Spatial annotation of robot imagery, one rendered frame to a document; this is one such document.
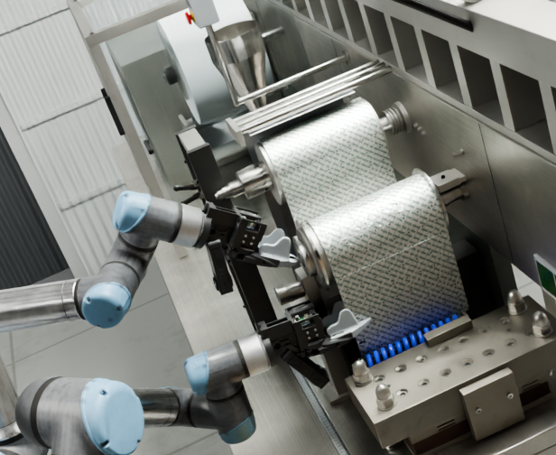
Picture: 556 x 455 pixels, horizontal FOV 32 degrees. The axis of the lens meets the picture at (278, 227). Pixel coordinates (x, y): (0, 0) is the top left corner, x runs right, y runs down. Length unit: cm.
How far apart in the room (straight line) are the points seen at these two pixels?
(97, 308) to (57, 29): 313
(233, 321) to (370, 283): 67
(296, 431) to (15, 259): 323
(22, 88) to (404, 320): 314
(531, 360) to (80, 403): 81
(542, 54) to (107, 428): 84
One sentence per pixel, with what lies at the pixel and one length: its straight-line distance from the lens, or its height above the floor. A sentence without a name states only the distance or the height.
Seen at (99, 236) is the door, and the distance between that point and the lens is 499.
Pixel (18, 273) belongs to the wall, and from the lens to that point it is 508.
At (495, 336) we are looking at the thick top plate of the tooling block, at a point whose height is 103.
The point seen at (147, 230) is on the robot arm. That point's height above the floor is 144.
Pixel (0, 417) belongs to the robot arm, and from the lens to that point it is 211.
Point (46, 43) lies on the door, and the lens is 470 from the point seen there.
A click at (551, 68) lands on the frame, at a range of 139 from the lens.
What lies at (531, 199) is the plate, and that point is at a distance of 163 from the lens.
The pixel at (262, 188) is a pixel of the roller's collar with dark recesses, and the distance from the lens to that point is 200.
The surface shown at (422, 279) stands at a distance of 187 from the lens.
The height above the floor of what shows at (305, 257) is 127.
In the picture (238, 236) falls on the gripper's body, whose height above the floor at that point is 136.
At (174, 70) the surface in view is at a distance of 268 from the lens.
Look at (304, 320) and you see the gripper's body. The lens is 179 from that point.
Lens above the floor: 211
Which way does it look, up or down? 26 degrees down
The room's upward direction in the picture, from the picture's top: 20 degrees counter-clockwise
